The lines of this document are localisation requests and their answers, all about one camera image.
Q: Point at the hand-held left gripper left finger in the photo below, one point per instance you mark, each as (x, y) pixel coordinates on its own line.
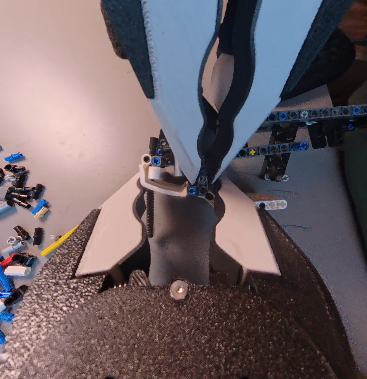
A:
(115, 234)

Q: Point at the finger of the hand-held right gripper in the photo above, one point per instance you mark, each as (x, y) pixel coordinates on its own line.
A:
(177, 59)
(269, 59)

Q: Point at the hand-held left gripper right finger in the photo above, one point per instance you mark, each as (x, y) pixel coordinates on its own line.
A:
(245, 234)

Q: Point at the white toy beam piece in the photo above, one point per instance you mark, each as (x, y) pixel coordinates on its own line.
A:
(272, 204)

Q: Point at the toy truck chassis model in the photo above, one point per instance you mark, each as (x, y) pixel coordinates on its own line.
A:
(290, 115)

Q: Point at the pile of small toy pieces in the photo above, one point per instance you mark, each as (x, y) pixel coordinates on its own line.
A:
(17, 192)

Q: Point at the black toy spring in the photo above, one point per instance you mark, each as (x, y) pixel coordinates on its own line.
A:
(150, 213)

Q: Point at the yellow toy axle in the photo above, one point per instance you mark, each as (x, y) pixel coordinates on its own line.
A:
(59, 241)

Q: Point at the person's green sweatshirt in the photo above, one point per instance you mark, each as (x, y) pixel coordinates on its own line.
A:
(361, 177)

